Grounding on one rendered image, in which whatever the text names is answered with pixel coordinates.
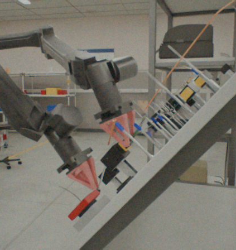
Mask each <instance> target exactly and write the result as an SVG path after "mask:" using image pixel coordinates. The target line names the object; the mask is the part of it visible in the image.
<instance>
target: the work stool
mask: <svg viewBox="0 0 236 250"><path fill-rule="evenodd" d="M5 129H11V125H9V124H0V144H1V146H0V147H1V150H0V152H1V153H4V150H3V147H13V146H4V145H3V133H2V130H5ZM14 148H15V147H14ZM14 148H13V149H14ZM13 149H12V150H13ZM5 151H10V150H5ZM19 160H20V158H17V159H11V160H10V159H9V156H7V157H5V158H4V159H3V160H0V162H3V163H5V164H6V165H10V163H8V162H10V161H18V164H19V165H21V164H22V162H21V161H19ZM10 169H11V166H7V170H10Z"/></svg>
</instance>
